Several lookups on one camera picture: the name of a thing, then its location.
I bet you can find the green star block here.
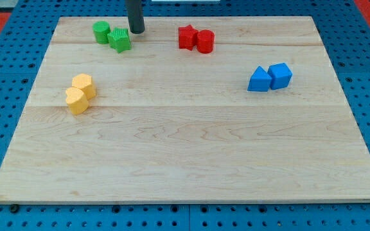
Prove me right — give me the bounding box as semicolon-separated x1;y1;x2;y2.
107;28;131;53

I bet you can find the red cylinder block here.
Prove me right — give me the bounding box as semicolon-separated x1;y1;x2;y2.
197;30;215;54

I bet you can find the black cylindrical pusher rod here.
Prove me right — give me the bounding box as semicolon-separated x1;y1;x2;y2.
125;0;145;34

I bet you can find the blue triangle block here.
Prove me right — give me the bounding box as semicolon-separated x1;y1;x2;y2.
247;66;272;92

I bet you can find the green cylinder block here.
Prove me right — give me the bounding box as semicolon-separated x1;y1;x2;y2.
92;21;110;44

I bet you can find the red star block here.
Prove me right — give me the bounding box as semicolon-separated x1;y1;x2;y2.
178;24;198;51

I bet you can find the blue cube block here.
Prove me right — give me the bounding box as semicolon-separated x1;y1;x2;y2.
268;63;292;90

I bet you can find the yellow heart block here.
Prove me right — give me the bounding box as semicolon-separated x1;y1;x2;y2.
66;87;89;115

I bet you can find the blue perforated base panel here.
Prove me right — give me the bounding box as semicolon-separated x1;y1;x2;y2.
0;0;370;230

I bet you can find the light wooden board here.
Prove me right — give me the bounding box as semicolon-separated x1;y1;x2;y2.
0;16;370;205

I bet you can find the yellow hexagon block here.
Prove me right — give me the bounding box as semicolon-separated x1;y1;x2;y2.
72;73;96;99

